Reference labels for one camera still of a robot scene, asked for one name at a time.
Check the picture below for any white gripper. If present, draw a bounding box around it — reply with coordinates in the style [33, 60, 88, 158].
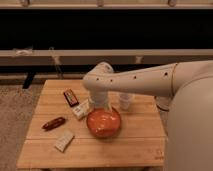
[89, 91, 112, 111]

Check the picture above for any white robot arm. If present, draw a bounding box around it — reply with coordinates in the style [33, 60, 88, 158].
[83, 60, 213, 171]

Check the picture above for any white packet near bowl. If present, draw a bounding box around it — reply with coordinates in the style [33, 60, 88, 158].
[73, 100, 90, 120]

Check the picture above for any orange ceramic bowl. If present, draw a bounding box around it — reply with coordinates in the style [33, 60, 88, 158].
[86, 108, 122, 138]

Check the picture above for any clear plastic cup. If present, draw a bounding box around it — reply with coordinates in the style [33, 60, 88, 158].
[119, 93, 133, 110]

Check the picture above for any dark red snack bar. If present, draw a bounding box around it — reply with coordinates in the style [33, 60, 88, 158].
[64, 89, 79, 107]

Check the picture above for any wooden table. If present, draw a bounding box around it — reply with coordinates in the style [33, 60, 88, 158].
[17, 80, 165, 169]

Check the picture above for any white packet front left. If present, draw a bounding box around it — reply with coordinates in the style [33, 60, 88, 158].
[54, 130, 75, 152]

